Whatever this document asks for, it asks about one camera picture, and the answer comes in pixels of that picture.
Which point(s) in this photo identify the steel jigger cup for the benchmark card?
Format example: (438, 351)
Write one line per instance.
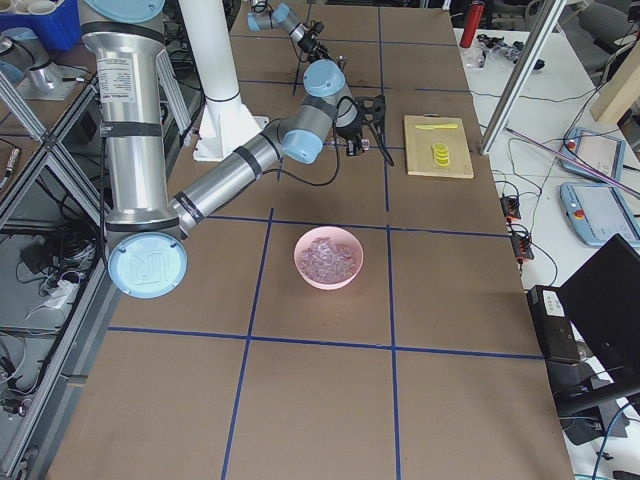
(341, 62)

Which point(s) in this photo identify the long thin rod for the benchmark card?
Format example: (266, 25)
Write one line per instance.
(574, 160)

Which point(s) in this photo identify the grey office chair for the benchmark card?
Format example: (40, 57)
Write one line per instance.
(602, 29)

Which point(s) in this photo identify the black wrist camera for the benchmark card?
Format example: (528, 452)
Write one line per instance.
(375, 111)

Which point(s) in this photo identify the black monitor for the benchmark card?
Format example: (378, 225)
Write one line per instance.
(601, 299)

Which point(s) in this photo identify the pink bowl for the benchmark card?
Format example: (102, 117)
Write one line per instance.
(338, 235)

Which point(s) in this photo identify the yellow plastic knife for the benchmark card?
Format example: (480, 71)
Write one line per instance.
(441, 126)

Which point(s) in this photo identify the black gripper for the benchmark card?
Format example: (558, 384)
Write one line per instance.
(349, 132)
(311, 45)

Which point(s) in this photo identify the teach pendant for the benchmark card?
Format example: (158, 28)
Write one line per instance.
(603, 152)
(597, 212)

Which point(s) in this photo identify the black box device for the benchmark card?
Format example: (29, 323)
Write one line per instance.
(553, 328)

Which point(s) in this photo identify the lemon slices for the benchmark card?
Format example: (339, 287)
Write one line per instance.
(440, 155)

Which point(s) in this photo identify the far teach pendant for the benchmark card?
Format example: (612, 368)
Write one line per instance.
(603, 152)

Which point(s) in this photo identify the near teach pendant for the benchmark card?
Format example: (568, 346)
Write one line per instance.
(597, 212)

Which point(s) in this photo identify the red thermos bottle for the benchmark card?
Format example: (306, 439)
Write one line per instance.
(472, 21)

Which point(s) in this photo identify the clear plastic bag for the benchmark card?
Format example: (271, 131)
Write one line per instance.
(486, 49)

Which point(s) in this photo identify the aluminium frame post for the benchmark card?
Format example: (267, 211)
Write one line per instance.
(543, 27)

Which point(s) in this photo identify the clear wine glass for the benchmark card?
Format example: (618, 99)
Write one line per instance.
(334, 144)

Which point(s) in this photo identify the white pedestal column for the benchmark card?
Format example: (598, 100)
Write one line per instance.
(226, 121)

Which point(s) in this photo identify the blue storage bin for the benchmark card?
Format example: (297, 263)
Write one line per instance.
(57, 28)

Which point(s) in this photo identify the wooden beam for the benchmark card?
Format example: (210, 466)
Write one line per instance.
(617, 95)

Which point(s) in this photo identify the bamboo cutting board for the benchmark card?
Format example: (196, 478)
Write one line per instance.
(419, 161)

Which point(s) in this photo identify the ice cubes pile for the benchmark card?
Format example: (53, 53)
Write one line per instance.
(327, 262)

